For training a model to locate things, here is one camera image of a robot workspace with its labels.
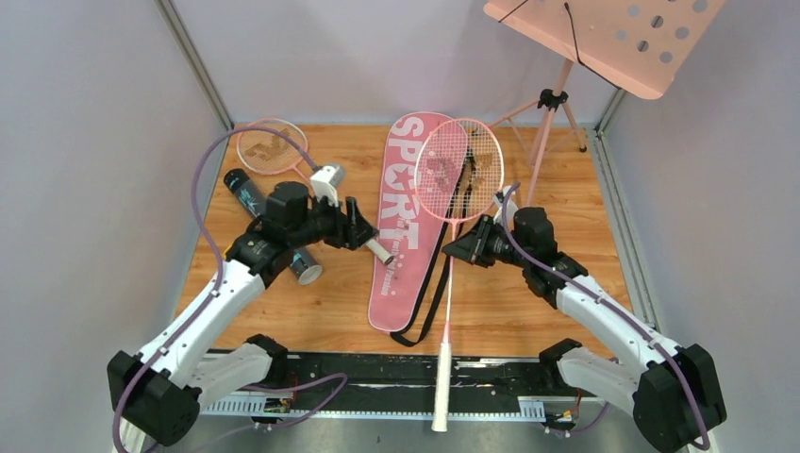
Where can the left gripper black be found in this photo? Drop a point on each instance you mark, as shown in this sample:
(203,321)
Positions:
(350,226)

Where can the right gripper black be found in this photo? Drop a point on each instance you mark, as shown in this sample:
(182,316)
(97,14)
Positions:
(471,247)

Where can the black shuttlecock tube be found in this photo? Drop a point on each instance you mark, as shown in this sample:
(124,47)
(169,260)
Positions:
(304,266)

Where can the pink racket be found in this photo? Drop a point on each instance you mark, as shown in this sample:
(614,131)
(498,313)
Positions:
(457,172)
(272,147)

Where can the pink racket bag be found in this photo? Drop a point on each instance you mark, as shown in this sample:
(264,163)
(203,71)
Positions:
(409,233)

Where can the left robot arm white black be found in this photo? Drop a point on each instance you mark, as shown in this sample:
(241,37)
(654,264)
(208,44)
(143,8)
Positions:
(163,387)

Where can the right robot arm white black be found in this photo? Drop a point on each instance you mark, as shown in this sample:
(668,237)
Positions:
(671,392)

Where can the pink music stand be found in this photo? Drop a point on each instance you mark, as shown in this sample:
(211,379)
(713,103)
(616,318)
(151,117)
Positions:
(636,46)

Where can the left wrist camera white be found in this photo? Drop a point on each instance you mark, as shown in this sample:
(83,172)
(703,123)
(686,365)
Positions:
(325,182)

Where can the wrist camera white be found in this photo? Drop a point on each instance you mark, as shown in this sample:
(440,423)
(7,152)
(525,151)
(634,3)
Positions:
(506,207)
(325,182)

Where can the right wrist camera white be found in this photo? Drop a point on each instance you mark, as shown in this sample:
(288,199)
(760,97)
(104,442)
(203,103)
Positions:
(506,207)

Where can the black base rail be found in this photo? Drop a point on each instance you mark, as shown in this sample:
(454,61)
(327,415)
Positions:
(402,387)

